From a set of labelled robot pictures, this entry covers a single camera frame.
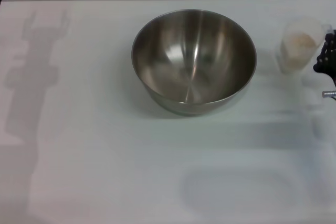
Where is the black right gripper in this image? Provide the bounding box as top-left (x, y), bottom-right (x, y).
top-left (313, 30), bottom-right (336, 86)

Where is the white uncooked rice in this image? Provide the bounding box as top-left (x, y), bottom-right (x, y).
top-left (282, 31), bottom-right (317, 71)

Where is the clear plastic measuring cup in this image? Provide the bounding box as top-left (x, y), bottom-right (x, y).
top-left (275, 18), bottom-right (332, 74)

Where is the stainless steel mixing bowl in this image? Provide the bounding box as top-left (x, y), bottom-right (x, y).
top-left (131, 8), bottom-right (257, 116)

